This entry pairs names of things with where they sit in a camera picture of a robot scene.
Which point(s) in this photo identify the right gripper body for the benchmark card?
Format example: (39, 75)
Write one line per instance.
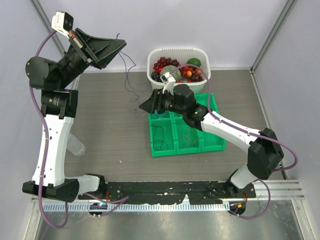
(166, 103)

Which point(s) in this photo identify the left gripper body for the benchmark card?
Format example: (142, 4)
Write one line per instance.
(79, 54)

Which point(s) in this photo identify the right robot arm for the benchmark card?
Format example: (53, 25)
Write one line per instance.
(263, 149)

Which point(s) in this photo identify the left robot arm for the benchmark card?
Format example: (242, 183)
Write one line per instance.
(57, 111)

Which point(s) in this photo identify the green melon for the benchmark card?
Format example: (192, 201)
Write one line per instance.
(173, 70)

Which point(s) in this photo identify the red cherries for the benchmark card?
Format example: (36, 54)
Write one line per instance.
(191, 74)

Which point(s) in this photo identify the dark grape bunch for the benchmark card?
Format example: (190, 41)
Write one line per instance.
(155, 76)

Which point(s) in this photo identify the green compartment tray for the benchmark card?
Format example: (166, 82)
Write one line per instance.
(171, 136)

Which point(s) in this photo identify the green lime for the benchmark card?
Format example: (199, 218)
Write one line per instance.
(194, 61)

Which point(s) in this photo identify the red grape bunch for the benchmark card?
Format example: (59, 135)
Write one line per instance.
(163, 62)

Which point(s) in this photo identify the white plastic basin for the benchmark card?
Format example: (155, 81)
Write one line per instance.
(182, 55)

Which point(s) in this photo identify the clear plastic bottle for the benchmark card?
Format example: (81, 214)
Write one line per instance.
(75, 146)

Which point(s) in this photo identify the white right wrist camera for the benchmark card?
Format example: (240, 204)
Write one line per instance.
(169, 82)

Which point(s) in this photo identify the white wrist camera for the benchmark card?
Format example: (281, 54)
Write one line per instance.
(62, 22)
(169, 82)

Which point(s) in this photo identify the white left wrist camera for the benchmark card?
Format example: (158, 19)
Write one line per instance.
(62, 22)

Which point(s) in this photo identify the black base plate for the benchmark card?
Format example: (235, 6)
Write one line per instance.
(172, 192)

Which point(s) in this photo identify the white cable duct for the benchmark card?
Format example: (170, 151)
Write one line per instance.
(84, 206)

